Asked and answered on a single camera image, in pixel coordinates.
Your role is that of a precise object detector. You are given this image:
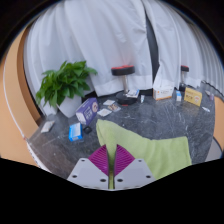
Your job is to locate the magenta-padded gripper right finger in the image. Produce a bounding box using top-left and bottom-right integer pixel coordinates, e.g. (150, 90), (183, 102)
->
(113, 143), (157, 190)

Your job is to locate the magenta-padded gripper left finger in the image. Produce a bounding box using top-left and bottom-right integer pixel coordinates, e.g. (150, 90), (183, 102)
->
(66, 144), (110, 190)

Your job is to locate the light green towel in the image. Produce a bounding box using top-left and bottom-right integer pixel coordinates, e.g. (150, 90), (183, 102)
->
(95, 118), (193, 190)

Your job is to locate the white plastic packet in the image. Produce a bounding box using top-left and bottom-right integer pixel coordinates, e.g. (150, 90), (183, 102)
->
(40, 120), (56, 134)

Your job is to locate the purple cardboard box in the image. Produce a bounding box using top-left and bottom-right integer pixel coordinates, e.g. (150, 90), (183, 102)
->
(75, 97), (100, 126)

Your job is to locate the dark printed card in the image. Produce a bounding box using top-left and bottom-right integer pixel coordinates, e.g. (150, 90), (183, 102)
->
(107, 103), (122, 113)

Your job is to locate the white booklet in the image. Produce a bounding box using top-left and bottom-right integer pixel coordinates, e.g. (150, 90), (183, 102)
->
(125, 88), (140, 99)

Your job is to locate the white and orange box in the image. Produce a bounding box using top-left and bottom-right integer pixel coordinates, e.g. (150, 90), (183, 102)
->
(152, 85), (175, 101)

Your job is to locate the green plant in white pot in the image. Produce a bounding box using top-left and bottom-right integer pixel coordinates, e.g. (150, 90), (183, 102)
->
(35, 60), (99, 118)

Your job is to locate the yellow box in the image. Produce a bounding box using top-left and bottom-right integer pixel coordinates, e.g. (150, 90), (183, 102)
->
(183, 86), (203, 107)

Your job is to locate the bar stool with red-black seat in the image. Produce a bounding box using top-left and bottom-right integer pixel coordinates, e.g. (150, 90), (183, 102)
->
(110, 64), (138, 106)
(179, 65), (190, 93)

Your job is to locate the white curtain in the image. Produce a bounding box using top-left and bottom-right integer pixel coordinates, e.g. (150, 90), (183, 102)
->
(141, 0), (224, 98)
(23, 0), (154, 111)

